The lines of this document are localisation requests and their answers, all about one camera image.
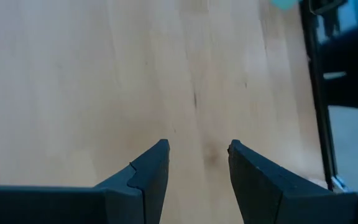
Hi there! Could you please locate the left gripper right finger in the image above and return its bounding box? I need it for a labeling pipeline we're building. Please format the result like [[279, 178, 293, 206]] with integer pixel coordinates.
[[227, 139, 358, 224]]

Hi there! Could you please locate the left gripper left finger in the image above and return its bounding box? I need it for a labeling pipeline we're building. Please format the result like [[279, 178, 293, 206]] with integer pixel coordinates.
[[0, 139, 170, 224]]

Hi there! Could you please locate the teal square wooden block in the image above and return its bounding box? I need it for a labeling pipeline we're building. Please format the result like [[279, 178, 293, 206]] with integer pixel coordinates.
[[269, 0, 300, 11]]

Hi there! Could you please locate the silver metal bracket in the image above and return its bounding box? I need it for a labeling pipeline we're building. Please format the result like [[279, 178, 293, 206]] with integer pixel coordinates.
[[330, 174, 351, 193]]

